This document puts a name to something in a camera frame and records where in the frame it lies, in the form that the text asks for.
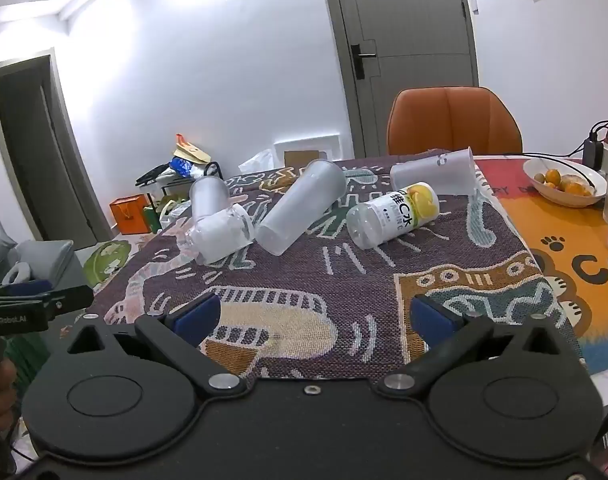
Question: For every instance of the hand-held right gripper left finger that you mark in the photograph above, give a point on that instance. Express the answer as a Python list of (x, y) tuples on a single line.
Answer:
[(200, 318)]

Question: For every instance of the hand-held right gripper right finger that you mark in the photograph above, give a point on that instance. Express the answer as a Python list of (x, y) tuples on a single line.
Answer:
[(430, 321)]

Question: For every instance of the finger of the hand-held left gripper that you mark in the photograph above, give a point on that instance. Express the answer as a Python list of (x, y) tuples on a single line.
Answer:
[(28, 288)]

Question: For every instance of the small frosted plastic cup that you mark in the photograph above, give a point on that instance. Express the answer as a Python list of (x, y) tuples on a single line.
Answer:
[(210, 197)]

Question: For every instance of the frosted cup with grey print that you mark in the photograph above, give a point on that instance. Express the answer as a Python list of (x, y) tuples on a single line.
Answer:
[(429, 172)]

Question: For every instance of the tall frosted plastic cup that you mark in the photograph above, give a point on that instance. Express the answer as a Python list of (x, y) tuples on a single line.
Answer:
[(304, 205)]

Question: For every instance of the grey sofa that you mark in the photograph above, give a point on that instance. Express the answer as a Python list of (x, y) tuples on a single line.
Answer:
[(29, 255)]

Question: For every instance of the green leaf cushion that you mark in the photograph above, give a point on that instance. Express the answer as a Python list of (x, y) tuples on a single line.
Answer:
[(106, 262)]

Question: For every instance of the clear glass mug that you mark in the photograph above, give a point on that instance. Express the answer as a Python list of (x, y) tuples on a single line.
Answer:
[(219, 235)]

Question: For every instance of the purple patterned blanket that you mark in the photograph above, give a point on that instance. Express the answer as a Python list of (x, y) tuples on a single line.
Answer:
[(334, 285)]

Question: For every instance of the clear bottle with yellow label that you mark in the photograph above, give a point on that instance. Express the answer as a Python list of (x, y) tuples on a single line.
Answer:
[(391, 215)]

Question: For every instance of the orange gift bag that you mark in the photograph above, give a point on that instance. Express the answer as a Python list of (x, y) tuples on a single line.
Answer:
[(130, 216)]

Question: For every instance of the black metal rack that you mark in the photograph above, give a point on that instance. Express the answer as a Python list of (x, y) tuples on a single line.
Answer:
[(176, 180)]

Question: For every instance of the orange paw print table mat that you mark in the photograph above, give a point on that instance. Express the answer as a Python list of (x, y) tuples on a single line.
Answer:
[(574, 240)]

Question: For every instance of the white plastic bag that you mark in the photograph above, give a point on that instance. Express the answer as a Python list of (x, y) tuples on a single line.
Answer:
[(258, 161)]

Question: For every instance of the yellow paper bag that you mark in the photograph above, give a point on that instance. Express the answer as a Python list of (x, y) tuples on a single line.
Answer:
[(189, 150)]

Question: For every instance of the white bowl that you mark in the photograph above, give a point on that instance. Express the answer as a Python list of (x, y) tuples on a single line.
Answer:
[(559, 196)]

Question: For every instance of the green fruit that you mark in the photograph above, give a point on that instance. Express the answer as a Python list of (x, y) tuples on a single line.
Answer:
[(539, 178)]

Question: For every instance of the orange fruit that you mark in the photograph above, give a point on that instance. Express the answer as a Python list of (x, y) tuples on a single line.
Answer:
[(578, 189), (553, 176)]

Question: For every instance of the white framed box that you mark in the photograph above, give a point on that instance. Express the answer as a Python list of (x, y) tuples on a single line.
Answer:
[(309, 149)]

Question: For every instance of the orange leather chair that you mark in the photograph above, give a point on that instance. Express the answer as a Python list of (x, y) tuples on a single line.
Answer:
[(454, 120)]

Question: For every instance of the black charger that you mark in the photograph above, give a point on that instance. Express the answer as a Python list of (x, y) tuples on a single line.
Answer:
[(592, 150)]

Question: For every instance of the grey door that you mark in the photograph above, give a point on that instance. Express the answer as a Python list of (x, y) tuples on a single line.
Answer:
[(409, 35)]

